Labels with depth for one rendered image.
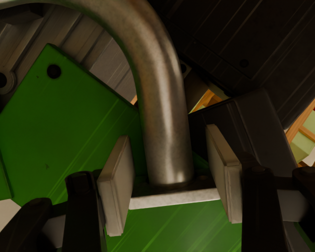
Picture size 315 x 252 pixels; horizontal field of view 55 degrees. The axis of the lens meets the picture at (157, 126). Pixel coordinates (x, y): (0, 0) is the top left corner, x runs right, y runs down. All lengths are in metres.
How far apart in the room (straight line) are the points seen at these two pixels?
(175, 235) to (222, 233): 0.03
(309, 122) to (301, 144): 0.35
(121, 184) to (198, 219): 0.09
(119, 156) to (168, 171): 0.03
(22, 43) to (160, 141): 0.13
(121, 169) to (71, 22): 0.13
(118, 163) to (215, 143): 0.05
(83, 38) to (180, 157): 0.12
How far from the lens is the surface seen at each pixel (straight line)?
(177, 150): 0.18
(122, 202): 0.16
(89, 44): 0.24
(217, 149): 0.16
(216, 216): 0.23
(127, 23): 0.18
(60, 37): 0.24
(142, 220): 0.24
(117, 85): 0.79
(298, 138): 3.51
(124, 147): 0.18
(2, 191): 0.26
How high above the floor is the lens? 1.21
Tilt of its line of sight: 13 degrees down
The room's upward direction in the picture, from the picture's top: 130 degrees clockwise
